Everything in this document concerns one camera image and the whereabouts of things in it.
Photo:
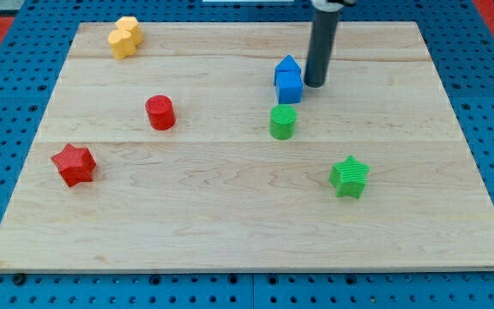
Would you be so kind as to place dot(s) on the wooden board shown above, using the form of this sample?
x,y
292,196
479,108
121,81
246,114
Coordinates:
x,y
216,193

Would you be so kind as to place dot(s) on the green cylinder block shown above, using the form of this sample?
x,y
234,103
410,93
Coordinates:
x,y
282,122

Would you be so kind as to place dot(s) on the blue cube block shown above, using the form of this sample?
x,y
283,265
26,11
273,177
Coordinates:
x,y
288,87

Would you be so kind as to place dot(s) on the blue triangle block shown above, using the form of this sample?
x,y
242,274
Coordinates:
x,y
287,64

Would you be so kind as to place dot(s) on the red cylinder block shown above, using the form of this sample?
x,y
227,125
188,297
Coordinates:
x,y
160,112

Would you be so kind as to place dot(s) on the green star block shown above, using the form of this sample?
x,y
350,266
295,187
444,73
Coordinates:
x,y
349,177

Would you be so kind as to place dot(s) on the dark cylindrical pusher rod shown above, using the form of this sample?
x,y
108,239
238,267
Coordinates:
x,y
321,44

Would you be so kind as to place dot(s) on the yellow heart block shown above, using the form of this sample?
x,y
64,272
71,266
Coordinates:
x,y
122,43

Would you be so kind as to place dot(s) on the red star block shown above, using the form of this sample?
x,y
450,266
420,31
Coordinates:
x,y
75,165

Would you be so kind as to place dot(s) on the yellow hexagon block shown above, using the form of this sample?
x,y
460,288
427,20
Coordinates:
x,y
132,25

